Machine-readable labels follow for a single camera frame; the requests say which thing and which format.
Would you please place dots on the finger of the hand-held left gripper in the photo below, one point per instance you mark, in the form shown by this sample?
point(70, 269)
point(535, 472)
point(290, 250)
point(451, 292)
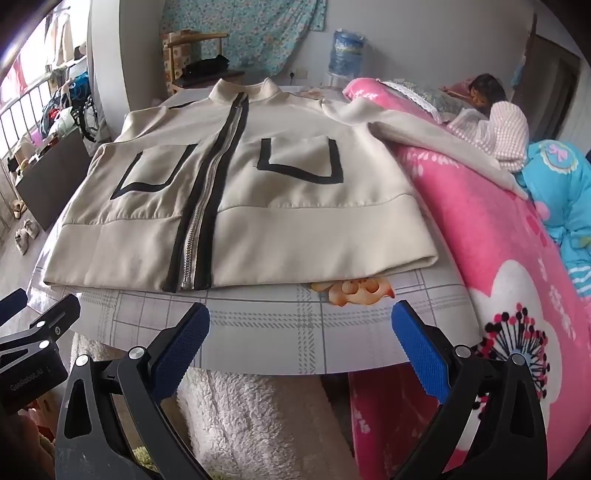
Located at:
point(51, 321)
point(14, 302)

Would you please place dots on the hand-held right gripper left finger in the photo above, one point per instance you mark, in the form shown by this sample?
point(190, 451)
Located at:
point(182, 350)

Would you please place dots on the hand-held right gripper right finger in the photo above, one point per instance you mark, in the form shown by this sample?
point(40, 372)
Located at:
point(420, 355)

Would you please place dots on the beige zip jacket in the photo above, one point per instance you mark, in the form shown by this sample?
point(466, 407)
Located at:
point(295, 207)

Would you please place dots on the pile of clothes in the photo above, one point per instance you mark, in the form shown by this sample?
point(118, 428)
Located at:
point(64, 106)

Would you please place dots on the white sneaker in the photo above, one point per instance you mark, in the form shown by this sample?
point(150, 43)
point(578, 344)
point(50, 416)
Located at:
point(21, 242)
point(32, 228)

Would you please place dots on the beige slipper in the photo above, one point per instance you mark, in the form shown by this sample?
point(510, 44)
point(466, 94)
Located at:
point(19, 210)

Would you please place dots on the white fluffy blanket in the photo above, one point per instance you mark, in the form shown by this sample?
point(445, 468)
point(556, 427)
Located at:
point(258, 424)

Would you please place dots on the dark grey cabinet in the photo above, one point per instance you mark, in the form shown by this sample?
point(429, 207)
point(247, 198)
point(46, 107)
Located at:
point(55, 180)

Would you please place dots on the pink floral blanket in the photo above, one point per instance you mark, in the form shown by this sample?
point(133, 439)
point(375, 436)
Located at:
point(485, 240)

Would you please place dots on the metal window railing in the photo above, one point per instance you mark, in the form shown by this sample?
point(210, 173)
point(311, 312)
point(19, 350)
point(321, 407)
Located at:
point(14, 120)

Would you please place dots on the wheelchair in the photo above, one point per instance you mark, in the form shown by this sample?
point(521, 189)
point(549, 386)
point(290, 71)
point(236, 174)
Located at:
point(87, 131)

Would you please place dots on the blue child garment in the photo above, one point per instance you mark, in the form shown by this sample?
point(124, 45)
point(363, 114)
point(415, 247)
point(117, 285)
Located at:
point(563, 184)

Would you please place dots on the hanging red garment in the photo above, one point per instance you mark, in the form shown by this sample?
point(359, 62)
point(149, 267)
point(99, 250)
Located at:
point(18, 74)

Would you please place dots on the white pink checked cloth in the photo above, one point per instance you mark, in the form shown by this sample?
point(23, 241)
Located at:
point(508, 129)

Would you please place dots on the silver lace-edged pillow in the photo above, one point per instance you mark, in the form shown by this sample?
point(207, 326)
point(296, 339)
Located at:
point(429, 97)

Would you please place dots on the hanging beige garment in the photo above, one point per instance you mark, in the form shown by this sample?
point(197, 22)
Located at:
point(64, 39)

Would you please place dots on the white water dispenser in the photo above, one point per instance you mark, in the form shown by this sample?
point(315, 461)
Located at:
point(333, 81)

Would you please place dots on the brown door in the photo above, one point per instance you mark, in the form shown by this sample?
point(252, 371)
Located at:
point(549, 92)

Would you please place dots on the patterned cardboard box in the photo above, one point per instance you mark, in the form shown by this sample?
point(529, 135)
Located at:
point(184, 51)

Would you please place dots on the blue water bottle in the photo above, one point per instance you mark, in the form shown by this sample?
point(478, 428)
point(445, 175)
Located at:
point(346, 53)

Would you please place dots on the wooden chair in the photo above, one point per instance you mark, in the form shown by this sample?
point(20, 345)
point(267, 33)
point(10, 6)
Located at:
point(198, 39)

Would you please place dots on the white wall socket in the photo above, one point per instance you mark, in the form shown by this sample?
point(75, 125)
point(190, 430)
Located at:
point(298, 76)

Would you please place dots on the teal floral wall cloth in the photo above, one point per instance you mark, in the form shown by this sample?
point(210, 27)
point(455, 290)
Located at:
point(268, 32)

